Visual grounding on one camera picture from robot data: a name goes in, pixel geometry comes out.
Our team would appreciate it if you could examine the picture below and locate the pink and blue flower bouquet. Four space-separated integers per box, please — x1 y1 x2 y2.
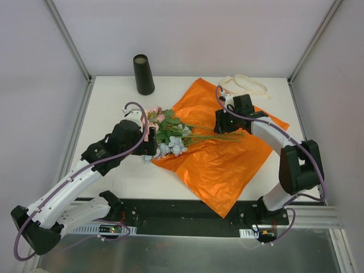
142 107 244 163

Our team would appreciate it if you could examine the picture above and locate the cream lace ribbon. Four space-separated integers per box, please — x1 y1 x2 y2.
219 74 272 100

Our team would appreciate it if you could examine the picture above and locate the dark orange tissue paper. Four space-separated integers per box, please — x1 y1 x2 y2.
152 78 273 218

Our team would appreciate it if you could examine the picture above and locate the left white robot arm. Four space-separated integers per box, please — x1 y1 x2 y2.
11 108 157 261

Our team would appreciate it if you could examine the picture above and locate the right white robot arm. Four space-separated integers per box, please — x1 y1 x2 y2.
214 86 324 225

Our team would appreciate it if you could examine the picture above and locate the black conical vase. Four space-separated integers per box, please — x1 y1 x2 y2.
133 54 155 96

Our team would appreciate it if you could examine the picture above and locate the left white cable duct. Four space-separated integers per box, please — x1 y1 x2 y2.
68 223 137 235

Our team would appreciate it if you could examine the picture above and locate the white cable duct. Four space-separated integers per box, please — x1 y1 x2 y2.
68 223 137 235
239 229 259 239

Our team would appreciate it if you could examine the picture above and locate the left aluminium frame post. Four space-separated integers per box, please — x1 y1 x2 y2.
43 0 92 82

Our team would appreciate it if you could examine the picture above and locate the aluminium frame post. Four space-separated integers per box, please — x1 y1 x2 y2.
287 0 344 86
43 0 92 82

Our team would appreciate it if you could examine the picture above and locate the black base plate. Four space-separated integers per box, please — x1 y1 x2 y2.
105 199 289 238

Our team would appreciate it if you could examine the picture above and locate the right white cable duct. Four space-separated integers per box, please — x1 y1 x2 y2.
239 229 259 239

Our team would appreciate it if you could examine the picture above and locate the front aluminium rail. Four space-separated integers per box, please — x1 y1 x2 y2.
28 205 345 237

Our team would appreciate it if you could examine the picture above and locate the right aluminium frame post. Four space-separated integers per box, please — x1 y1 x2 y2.
287 0 344 86

